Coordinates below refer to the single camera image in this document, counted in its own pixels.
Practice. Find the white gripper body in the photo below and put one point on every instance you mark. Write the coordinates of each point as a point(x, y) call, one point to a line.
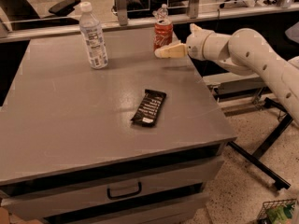
point(195, 45)

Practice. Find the red coke can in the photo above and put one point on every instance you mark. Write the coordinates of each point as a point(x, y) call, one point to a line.
point(163, 31)

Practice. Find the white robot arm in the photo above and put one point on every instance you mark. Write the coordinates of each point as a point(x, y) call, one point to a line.
point(244, 52)

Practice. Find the small background water bottle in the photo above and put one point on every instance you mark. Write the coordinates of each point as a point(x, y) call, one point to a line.
point(161, 13)

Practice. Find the clear plastic water bottle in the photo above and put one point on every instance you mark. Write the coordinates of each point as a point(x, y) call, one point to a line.
point(92, 32)

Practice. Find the black snack bar wrapper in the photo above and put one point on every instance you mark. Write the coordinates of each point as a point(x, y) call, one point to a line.
point(149, 109)

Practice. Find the grey drawer cabinet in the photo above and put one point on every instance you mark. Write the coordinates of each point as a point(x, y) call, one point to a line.
point(66, 135)

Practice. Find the black metal floor frame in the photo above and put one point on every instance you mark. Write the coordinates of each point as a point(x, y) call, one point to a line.
point(254, 158)

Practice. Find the black drawer handle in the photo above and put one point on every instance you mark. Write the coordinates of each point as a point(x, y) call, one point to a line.
point(124, 190)

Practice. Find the wire basket with green bag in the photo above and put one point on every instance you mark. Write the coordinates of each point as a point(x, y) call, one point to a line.
point(277, 212)

